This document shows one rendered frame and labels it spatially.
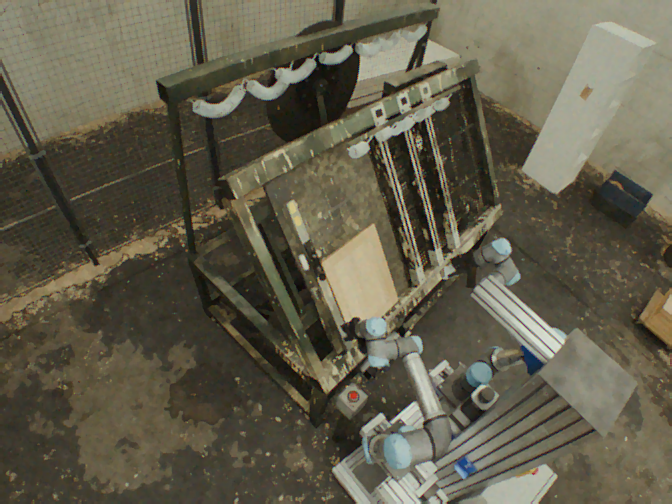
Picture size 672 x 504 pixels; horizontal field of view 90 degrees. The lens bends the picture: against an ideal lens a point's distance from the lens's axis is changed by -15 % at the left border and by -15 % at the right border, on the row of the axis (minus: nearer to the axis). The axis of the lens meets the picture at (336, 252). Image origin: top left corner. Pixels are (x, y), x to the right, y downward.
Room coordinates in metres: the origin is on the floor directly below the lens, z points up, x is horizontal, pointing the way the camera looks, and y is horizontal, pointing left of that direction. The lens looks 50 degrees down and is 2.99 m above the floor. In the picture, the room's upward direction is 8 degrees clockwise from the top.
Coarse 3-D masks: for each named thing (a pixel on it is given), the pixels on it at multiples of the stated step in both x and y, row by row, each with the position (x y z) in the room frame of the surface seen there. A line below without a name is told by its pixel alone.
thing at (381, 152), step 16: (384, 112) 1.98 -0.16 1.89; (368, 128) 1.95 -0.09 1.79; (400, 128) 1.86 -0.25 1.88; (384, 144) 1.92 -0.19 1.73; (384, 160) 1.86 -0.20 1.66; (384, 176) 1.84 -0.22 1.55; (400, 192) 1.82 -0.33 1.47; (400, 208) 1.76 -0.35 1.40; (400, 224) 1.73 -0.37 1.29; (400, 240) 1.71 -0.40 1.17; (416, 256) 1.67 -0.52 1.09; (416, 272) 1.60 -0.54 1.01
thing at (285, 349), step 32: (192, 256) 1.64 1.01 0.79; (224, 288) 1.41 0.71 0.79; (448, 288) 2.19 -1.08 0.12; (224, 320) 1.50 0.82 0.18; (256, 320) 1.21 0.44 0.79; (416, 320) 1.76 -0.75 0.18; (256, 352) 1.27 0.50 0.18; (288, 352) 1.03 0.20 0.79; (320, 352) 1.14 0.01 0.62; (288, 384) 1.06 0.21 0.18; (320, 416) 0.83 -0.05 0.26
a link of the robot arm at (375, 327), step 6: (372, 318) 0.80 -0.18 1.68; (378, 318) 0.80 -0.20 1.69; (360, 324) 0.81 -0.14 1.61; (366, 324) 0.78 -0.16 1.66; (372, 324) 0.77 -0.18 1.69; (378, 324) 0.78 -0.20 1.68; (384, 324) 0.79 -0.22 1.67; (360, 330) 0.79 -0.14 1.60; (366, 330) 0.77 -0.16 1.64; (372, 330) 0.75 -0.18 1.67; (378, 330) 0.76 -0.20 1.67; (384, 330) 0.76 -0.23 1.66; (366, 336) 0.75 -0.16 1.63; (372, 336) 0.74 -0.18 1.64; (378, 336) 0.75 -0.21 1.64
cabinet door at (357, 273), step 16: (352, 240) 1.48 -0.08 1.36; (368, 240) 1.55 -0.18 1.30; (336, 256) 1.36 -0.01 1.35; (352, 256) 1.43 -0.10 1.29; (368, 256) 1.49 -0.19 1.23; (384, 256) 1.56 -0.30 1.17; (336, 272) 1.31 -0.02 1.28; (352, 272) 1.37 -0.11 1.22; (368, 272) 1.43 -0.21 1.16; (384, 272) 1.50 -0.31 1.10; (336, 288) 1.25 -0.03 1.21; (352, 288) 1.31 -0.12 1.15; (368, 288) 1.37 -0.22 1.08; (384, 288) 1.44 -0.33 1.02; (352, 304) 1.25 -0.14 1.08; (368, 304) 1.31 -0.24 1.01; (384, 304) 1.37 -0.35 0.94
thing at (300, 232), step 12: (288, 204) 1.35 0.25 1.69; (288, 216) 1.34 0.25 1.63; (300, 216) 1.36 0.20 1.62; (300, 228) 1.32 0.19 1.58; (300, 240) 1.28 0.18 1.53; (312, 276) 1.23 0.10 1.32; (324, 288) 1.19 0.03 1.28; (324, 300) 1.17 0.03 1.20; (336, 312) 1.15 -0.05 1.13; (336, 324) 1.10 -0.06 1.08; (348, 348) 1.05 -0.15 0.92
